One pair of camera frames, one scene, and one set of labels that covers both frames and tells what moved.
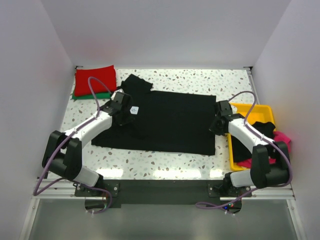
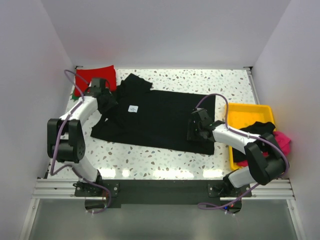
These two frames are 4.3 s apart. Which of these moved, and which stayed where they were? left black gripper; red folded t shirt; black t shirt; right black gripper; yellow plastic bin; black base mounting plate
Moved: left black gripper; right black gripper
Stayed: red folded t shirt; yellow plastic bin; black t shirt; black base mounting plate
